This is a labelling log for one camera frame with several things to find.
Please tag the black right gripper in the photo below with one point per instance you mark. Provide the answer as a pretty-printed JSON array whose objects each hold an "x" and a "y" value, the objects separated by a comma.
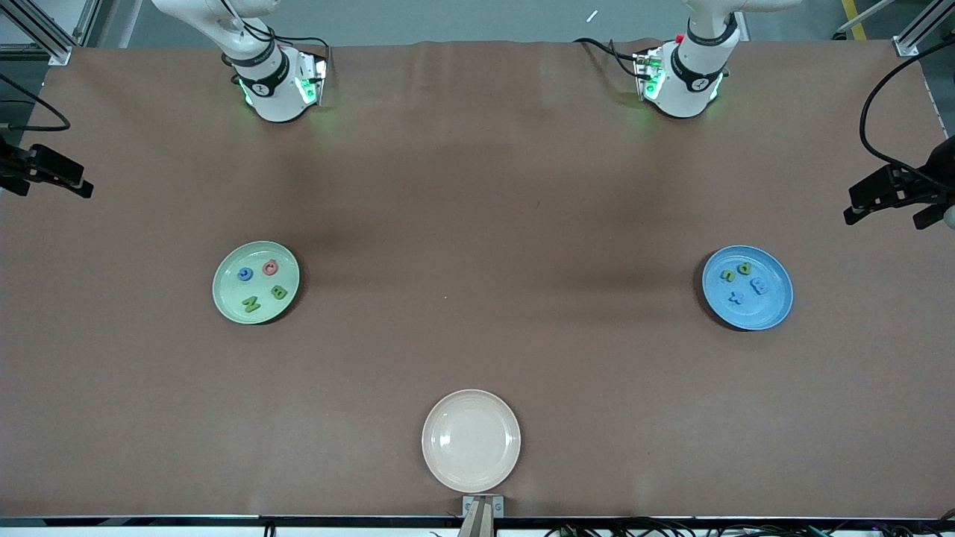
[{"x": 15, "y": 167}]

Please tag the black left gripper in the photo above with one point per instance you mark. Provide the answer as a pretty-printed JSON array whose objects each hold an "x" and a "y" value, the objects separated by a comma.
[{"x": 924, "y": 184}]

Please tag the light blue foam letter m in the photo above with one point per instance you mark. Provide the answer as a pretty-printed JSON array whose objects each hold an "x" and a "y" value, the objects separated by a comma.
[{"x": 759, "y": 286}]

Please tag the red foam letter Q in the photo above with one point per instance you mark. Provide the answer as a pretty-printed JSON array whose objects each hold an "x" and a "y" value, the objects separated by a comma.
[{"x": 266, "y": 267}]

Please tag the green foam letter N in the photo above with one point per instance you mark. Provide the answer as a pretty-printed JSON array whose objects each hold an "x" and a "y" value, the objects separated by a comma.
[{"x": 251, "y": 303}]

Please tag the green foam letter B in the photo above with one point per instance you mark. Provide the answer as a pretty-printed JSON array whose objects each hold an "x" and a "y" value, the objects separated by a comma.
[{"x": 279, "y": 292}]

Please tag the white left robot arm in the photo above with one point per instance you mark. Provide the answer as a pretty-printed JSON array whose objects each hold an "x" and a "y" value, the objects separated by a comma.
[{"x": 683, "y": 93}]

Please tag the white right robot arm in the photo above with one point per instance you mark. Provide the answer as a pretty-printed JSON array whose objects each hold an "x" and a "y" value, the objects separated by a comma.
[{"x": 272, "y": 93}]

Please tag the blue plate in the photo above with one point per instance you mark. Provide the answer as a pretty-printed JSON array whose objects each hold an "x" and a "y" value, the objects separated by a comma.
[{"x": 768, "y": 309}]

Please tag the pale green plate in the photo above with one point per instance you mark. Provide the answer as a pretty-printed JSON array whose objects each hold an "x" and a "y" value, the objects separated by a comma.
[{"x": 255, "y": 287}]

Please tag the brown table cover mat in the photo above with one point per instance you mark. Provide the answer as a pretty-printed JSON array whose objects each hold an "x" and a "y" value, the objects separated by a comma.
[{"x": 477, "y": 186}]

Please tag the beige plate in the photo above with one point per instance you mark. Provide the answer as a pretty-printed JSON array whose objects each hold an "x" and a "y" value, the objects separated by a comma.
[{"x": 471, "y": 441}]

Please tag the aluminium frame post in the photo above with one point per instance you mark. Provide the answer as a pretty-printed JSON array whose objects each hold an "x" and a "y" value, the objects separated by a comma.
[
  {"x": 906, "y": 45},
  {"x": 60, "y": 54}
]

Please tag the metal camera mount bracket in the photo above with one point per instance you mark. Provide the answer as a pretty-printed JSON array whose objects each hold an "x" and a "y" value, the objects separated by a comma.
[{"x": 483, "y": 518}]

